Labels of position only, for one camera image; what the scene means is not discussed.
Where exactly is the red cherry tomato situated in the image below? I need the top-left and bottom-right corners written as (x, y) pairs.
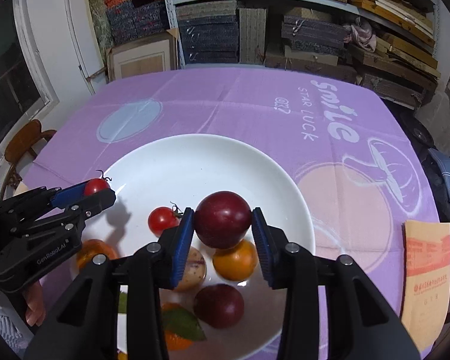
top-left (83, 170), bottom-right (112, 197)
top-left (148, 203), bottom-right (183, 237)

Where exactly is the leafy orange mandarin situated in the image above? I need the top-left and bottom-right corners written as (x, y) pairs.
top-left (118, 292), bottom-right (207, 352)

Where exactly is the dark red plum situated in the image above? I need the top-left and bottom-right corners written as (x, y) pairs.
top-left (193, 191), bottom-right (252, 250)
top-left (193, 283), bottom-right (245, 329)

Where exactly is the large orange mandarin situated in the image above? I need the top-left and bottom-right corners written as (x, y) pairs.
top-left (75, 239), bottom-right (119, 272)

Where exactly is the person left hand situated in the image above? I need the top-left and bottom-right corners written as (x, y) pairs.
top-left (0, 281), bottom-right (46, 327)

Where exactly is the wooden chair left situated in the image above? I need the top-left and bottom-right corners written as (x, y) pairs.
top-left (0, 119), bottom-right (57, 202)

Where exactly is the brown paper notebook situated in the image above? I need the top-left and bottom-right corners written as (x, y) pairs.
top-left (401, 220), bottom-right (450, 352)

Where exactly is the white oval plate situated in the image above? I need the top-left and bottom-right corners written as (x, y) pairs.
top-left (69, 133), bottom-right (316, 360)

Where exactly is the framed picture board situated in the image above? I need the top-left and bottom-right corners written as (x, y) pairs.
top-left (107, 28), bottom-right (179, 82)

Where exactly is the purple tablecloth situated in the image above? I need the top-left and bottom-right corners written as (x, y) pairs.
top-left (24, 67), bottom-right (437, 310)

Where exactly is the metal storage shelf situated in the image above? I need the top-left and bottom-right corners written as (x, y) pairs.
top-left (165, 0), bottom-right (441, 109)

